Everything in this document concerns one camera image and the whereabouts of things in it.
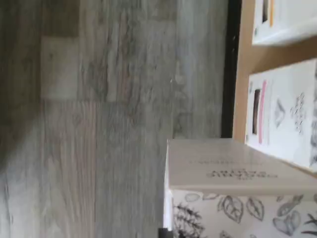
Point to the black metal shelf rack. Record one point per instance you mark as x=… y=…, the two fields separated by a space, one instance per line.
x=231 y=74

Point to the white box green strip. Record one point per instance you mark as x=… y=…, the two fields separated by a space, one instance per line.
x=235 y=173

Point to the white box pink strip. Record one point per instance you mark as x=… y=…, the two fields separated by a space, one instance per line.
x=284 y=124

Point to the brown cardboard shelf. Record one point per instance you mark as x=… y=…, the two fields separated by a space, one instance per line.
x=241 y=74

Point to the white box yellow strip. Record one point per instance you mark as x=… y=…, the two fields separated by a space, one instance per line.
x=284 y=22

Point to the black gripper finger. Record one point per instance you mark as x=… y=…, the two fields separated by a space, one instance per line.
x=165 y=233

